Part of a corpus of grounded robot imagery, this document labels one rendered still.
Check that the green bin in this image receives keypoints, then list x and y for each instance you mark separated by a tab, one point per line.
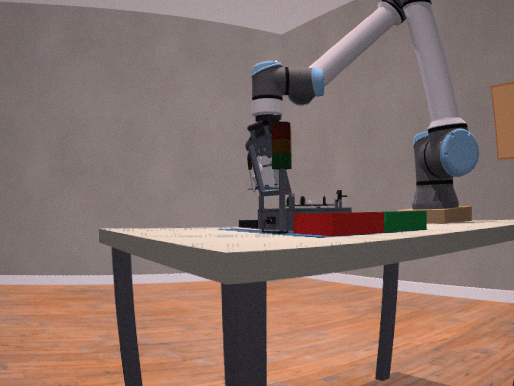
405	221

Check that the red bin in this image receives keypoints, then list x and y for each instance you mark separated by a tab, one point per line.
331	224

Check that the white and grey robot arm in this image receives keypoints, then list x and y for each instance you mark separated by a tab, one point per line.
438	152

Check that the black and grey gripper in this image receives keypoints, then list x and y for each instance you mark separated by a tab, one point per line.
262	133

